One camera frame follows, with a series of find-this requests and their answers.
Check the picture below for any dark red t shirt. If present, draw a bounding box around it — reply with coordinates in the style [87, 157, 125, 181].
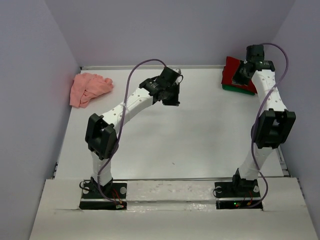
[221, 56, 258, 95]

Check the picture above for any pink t shirt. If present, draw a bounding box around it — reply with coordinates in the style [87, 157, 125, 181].
[69, 73, 114, 108]

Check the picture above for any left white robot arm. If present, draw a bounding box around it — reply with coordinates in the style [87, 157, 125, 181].
[85, 66, 183, 198]

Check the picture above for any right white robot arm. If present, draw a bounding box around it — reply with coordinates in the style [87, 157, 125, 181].
[230, 44, 296, 196]

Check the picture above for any folded green t shirt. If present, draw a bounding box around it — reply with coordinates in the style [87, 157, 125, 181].
[222, 84, 255, 96]

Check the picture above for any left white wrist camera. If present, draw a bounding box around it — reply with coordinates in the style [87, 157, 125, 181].
[173, 68, 182, 76]

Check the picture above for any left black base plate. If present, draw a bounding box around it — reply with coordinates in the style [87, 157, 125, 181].
[79, 180, 127, 211]

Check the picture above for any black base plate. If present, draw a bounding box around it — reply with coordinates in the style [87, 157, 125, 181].
[79, 180, 127, 211]
[212, 181, 263, 210]

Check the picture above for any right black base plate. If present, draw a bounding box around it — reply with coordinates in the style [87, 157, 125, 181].
[212, 181, 263, 210]

